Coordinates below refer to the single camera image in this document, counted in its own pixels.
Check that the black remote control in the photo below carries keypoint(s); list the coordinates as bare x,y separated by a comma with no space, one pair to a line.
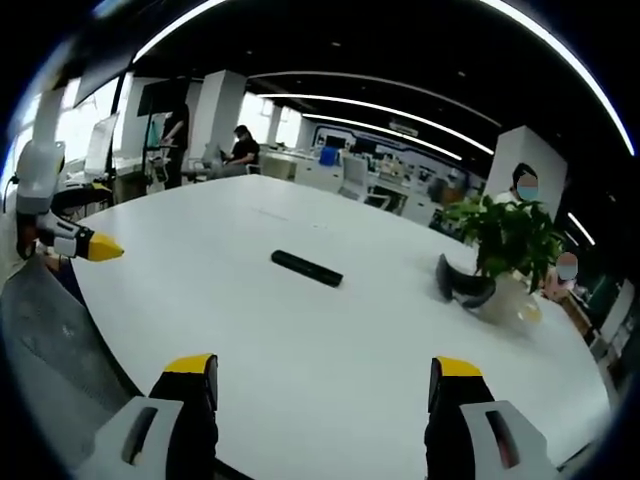
307,268

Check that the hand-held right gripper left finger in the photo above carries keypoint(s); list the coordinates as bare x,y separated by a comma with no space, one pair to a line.
150,425

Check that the green potted plant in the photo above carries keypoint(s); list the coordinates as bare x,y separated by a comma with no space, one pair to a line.
510,240

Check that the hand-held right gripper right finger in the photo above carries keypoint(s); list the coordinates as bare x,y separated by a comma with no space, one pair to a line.
492,425

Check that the computer monitor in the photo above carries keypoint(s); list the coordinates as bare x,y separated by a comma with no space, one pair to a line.
102,142

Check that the blue box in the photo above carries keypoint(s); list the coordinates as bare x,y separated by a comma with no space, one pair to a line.
329,156

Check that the grey mesh chair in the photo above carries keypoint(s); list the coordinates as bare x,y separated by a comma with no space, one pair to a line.
45,340

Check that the black curved headset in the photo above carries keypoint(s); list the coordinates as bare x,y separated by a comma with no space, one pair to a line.
465,287

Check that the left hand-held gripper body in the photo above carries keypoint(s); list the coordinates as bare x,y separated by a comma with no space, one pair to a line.
37,180

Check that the white office chair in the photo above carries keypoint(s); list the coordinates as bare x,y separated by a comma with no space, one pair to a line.
354,175

